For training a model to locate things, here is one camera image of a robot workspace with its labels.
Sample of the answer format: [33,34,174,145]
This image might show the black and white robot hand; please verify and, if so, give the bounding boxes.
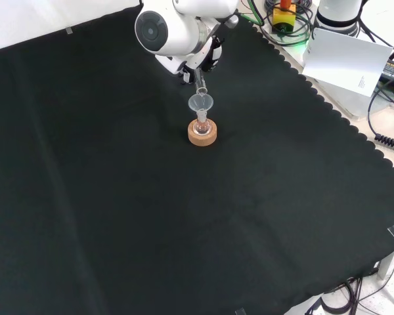
[179,35,225,85]

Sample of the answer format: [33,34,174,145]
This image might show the clear graduated cylinder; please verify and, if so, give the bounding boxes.
[192,66,208,96]

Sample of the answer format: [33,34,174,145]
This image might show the glass round-bottom flask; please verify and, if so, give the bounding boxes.
[194,109,211,137]

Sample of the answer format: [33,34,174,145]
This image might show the clear plastic funnel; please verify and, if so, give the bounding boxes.
[187,94,215,115]

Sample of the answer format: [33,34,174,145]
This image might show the yellow stop button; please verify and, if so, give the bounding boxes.
[271,0,297,34]

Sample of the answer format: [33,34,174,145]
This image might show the black cloth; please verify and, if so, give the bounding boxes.
[0,4,394,315]

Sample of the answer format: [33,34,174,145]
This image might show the green cable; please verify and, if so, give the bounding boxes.
[238,0,267,28]

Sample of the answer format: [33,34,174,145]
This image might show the cork ring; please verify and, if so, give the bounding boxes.
[186,118,218,147]

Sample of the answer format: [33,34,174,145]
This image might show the black floor cables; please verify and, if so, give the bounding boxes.
[304,274,394,315]

